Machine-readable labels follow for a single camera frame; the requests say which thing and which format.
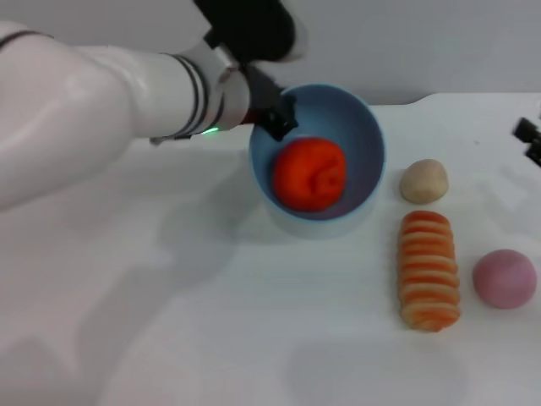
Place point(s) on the orange toy fruit with stem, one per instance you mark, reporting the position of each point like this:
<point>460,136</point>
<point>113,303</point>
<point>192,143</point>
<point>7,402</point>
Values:
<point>308,173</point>

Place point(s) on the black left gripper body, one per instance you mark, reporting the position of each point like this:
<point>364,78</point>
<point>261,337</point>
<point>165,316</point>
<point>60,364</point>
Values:
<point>262,95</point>

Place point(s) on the blue bowl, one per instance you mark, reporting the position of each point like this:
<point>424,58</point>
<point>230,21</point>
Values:
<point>363,139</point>

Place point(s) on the orange striped bread loaf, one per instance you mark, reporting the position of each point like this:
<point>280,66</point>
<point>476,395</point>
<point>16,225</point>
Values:
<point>429,270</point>

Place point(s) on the beige round bun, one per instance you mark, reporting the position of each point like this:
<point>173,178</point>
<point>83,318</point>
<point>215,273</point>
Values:
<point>424,180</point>

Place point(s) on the pink round bun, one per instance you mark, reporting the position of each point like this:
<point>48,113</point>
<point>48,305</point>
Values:
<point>504,279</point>

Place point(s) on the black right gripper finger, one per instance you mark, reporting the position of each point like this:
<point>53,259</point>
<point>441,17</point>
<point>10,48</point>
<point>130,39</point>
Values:
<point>534,151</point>
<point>527,127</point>

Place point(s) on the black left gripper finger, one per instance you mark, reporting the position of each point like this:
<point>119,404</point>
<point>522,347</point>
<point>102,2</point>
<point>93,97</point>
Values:
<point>281,118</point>

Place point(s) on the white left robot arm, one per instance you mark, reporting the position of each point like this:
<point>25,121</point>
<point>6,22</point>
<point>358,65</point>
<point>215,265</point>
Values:
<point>84,105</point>

